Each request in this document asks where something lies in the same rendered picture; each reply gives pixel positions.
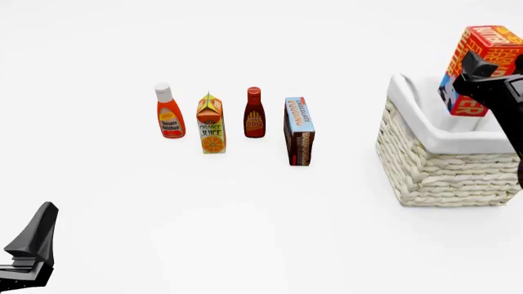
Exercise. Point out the chocolate pudding box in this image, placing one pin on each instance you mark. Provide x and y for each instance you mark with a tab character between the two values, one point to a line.
300	144

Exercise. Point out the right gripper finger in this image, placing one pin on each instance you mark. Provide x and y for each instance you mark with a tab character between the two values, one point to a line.
519	65
478	68

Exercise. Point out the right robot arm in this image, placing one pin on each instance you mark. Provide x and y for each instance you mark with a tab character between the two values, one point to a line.
519	174

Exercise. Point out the tomato ketchup bottle white cap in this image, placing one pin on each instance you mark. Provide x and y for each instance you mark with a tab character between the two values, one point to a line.
171	113

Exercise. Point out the dark red BBQ sauce bottle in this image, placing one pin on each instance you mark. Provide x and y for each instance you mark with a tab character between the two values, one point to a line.
254	119

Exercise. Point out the orange juice carton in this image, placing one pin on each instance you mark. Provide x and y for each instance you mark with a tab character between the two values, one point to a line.
211	134

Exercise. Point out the white-lined wicker basket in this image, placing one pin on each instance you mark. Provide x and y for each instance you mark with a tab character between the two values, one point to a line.
441	174

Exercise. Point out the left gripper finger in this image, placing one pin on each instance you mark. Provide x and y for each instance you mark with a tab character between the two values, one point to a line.
37	235

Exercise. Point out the red butter box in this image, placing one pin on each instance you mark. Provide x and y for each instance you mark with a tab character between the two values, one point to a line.
470	105

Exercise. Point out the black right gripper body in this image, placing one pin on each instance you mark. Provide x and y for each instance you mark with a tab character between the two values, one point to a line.
482	90

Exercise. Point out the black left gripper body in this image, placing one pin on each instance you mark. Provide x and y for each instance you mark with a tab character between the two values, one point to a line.
24	275

